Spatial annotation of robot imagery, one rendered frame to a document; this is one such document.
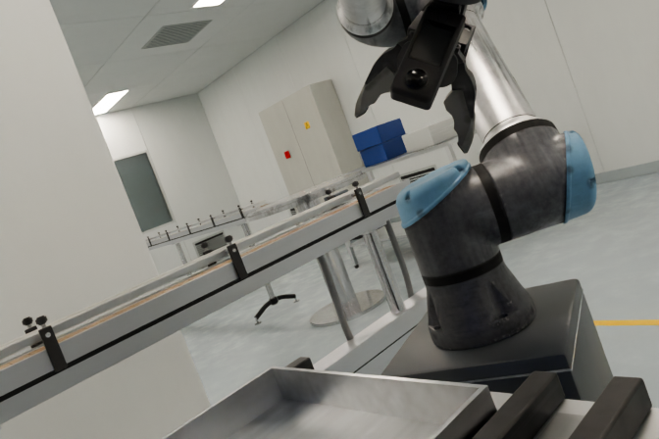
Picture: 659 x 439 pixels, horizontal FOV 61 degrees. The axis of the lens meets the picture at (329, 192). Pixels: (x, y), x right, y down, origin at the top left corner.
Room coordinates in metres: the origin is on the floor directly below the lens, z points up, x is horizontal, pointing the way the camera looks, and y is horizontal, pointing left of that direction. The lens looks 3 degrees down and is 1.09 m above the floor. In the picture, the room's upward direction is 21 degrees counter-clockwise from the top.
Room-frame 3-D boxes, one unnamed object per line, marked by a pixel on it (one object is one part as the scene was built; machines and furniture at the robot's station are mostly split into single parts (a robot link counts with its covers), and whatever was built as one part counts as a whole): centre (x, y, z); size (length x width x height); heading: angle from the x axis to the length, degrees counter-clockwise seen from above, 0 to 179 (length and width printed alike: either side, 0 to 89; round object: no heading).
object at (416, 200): (0.79, -0.15, 0.96); 0.13 x 0.12 x 0.14; 83
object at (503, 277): (0.79, -0.14, 0.84); 0.15 x 0.15 x 0.10
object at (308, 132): (7.58, 0.02, 1.02); 1.20 x 0.43 x 2.05; 40
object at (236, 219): (5.90, 1.69, 0.92); 3.60 x 0.15 x 0.16; 40
